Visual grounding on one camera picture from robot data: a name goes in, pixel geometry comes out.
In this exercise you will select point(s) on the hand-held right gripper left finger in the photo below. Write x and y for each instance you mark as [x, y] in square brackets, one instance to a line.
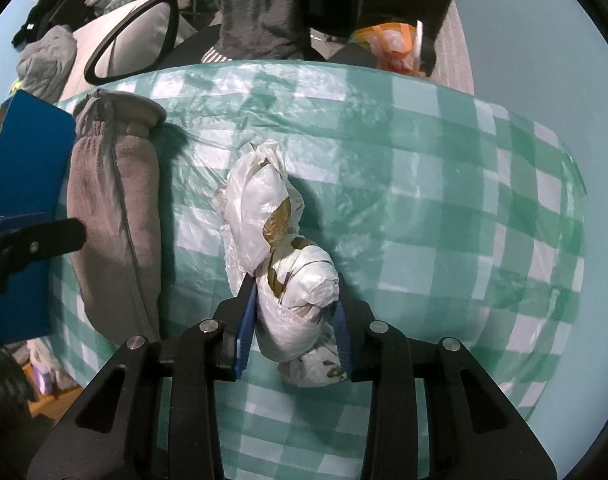
[246, 332]

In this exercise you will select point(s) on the bed with white sheet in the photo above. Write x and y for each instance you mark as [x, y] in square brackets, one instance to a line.
[128, 35]

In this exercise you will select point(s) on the orange snack packet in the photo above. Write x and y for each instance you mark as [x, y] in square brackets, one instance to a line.
[384, 45]

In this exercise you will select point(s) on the grey duvet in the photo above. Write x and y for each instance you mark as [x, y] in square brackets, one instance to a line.
[46, 60]

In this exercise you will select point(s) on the white plastic bag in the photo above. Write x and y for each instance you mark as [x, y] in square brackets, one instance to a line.
[264, 200]

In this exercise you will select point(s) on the grey towel with striped hem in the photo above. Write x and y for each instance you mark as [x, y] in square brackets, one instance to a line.
[254, 5]

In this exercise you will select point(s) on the green checkered plastic tablecloth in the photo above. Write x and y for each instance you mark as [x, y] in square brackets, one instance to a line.
[434, 185]

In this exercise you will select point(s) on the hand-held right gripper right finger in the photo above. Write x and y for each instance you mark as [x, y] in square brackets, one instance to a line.
[341, 342]

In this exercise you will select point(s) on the grey fleece pouch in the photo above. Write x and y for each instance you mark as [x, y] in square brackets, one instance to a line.
[108, 210]

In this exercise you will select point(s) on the blue cardboard box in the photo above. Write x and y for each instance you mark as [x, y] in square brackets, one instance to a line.
[28, 160]

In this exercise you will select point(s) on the black clothes pile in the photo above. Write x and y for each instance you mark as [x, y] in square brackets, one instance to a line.
[43, 15]

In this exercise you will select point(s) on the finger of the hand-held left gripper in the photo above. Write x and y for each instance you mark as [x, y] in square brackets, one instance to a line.
[43, 242]

